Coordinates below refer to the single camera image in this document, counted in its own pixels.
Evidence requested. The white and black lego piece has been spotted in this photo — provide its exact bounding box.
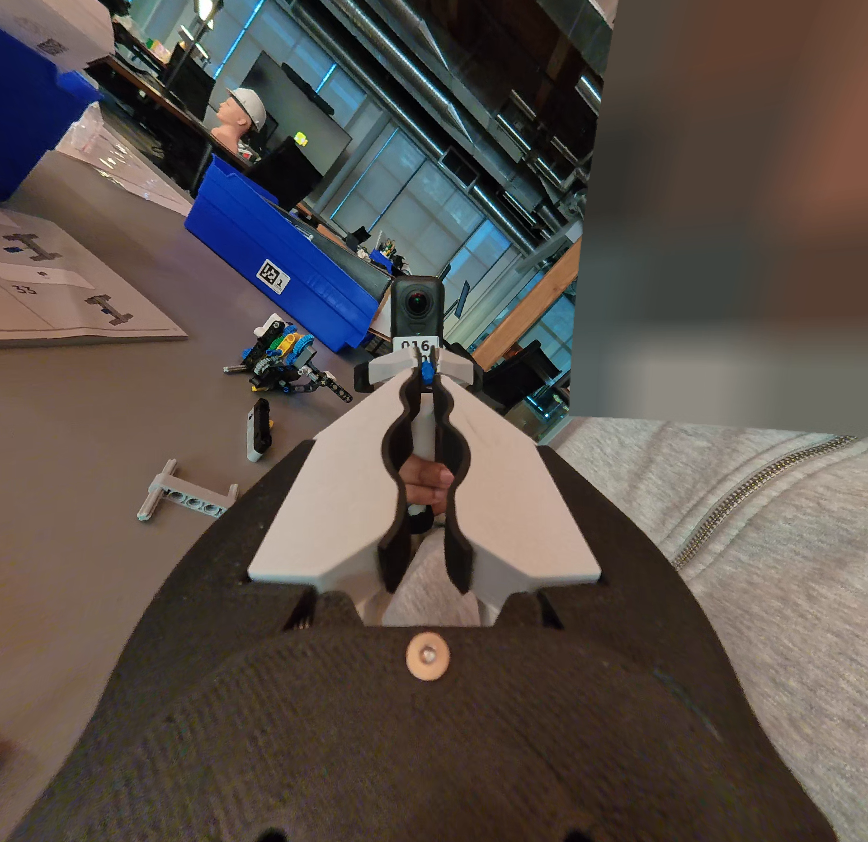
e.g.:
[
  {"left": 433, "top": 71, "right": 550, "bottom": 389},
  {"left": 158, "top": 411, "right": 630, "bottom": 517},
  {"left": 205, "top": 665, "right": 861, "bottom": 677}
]
[{"left": 245, "top": 399, "right": 274, "bottom": 463}]

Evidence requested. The colourful lego gear assembly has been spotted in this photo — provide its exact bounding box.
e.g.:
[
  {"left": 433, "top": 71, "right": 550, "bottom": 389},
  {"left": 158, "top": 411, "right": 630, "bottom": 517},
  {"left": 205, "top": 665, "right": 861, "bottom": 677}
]
[{"left": 222, "top": 313, "right": 354, "bottom": 403}]

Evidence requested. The light grey lego beam assembly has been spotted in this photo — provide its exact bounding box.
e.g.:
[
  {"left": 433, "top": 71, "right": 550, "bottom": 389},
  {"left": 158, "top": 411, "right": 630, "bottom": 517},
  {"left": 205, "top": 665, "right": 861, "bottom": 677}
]
[{"left": 137, "top": 458, "right": 240, "bottom": 523}]

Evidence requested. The lego instruction booklet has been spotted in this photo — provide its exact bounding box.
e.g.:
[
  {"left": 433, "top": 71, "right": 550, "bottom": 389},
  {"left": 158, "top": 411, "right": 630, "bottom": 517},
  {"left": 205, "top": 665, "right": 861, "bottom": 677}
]
[{"left": 0, "top": 208, "right": 189, "bottom": 349}]

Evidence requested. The wooden ceiling beam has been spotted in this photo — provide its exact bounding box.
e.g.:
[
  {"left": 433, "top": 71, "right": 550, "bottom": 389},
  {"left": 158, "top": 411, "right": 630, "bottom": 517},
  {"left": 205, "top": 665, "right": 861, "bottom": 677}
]
[{"left": 475, "top": 238, "right": 584, "bottom": 371}]

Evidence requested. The tagged blue storage bin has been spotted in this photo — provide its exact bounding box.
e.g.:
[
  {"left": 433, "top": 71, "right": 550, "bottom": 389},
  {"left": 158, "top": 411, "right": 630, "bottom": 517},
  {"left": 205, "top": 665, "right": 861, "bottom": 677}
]
[{"left": 184, "top": 153, "right": 396, "bottom": 355}]

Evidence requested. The large dark wall screen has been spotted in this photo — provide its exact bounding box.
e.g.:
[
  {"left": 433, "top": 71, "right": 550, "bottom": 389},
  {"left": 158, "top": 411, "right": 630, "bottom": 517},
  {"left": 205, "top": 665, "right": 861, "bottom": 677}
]
[{"left": 241, "top": 50, "right": 354, "bottom": 178}]

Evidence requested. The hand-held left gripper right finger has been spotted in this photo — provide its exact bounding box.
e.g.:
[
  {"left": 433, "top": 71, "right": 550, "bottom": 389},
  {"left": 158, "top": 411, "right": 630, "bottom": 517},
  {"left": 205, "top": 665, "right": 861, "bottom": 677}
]
[{"left": 434, "top": 370, "right": 602, "bottom": 622}]

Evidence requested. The person's right hand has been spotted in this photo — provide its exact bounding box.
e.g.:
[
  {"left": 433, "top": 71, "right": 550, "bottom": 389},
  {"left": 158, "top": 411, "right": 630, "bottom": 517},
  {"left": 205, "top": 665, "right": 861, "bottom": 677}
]
[{"left": 400, "top": 458, "right": 455, "bottom": 508}]

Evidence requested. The person's grey zip hoodie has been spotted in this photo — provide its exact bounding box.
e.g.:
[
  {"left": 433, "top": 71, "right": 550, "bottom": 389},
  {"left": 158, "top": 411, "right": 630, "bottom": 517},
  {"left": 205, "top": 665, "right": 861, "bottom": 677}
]
[{"left": 542, "top": 415, "right": 868, "bottom": 842}]

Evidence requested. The brown office desk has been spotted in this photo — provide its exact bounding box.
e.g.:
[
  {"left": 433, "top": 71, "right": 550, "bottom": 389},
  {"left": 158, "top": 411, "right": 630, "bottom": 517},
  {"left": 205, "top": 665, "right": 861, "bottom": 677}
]
[{"left": 81, "top": 52, "right": 252, "bottom": 178}]

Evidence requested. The white cardboard box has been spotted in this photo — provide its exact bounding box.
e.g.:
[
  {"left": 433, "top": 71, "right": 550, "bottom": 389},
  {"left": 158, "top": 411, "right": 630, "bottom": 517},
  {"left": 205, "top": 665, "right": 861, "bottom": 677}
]
[{"left": 0, "top": 0, "right": 116, "bottom": 70}]

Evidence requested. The mannequin head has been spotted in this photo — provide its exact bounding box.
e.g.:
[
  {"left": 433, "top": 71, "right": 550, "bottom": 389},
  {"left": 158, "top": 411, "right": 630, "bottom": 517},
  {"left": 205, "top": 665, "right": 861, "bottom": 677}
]
[{"left": 212, "top": 99, "right": 262, "bottom": 154}]

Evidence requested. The white hard hat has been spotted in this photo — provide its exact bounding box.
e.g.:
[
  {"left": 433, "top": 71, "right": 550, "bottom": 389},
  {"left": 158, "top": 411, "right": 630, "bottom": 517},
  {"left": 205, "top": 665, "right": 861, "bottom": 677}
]
[{"left": 226, "top": 88, "right": 270, "bottom": 134}]

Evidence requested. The person's right forearm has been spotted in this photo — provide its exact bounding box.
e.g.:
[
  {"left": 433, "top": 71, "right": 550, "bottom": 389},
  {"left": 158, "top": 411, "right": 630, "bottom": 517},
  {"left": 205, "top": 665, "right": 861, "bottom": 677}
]
[{"left": 383, "top": 516, "right": 484, "bottom": 627}]

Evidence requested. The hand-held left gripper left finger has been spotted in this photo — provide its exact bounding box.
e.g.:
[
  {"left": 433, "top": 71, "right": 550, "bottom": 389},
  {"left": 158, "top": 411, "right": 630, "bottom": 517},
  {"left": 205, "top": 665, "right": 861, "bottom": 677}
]
[{"left": 247, "top": 367, "right": 418, "bottom": 620}]

